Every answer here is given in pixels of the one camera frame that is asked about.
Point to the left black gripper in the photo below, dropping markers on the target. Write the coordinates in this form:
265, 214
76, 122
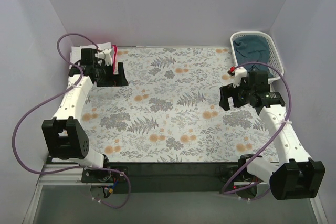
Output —
111, 76

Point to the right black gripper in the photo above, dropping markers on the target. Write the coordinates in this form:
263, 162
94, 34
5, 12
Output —
233, 97

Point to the white t shirt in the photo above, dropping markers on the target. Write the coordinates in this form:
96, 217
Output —
76, 51

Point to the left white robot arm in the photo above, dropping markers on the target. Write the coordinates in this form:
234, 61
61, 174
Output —
64, 135

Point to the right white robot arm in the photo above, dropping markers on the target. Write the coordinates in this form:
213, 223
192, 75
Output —
297, 176

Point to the folded red t shirt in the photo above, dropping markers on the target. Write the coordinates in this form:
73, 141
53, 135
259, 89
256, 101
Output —
115, 50

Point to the dark teal t shirt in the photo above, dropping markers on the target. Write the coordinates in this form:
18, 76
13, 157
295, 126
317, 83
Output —
251, 48

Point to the white plastic laundry basket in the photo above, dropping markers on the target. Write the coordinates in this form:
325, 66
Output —
274, 66

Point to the floral patterned table mat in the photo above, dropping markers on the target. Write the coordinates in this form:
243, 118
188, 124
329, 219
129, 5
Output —
169, 112

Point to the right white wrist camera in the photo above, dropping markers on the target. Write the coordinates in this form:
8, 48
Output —
237, 73

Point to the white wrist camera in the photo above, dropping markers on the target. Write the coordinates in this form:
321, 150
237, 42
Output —
237, 73
107, 55

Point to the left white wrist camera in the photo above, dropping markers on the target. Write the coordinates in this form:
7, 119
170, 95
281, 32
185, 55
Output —
107, 55

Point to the aluminium rail frame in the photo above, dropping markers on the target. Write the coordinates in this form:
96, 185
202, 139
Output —
67, 194

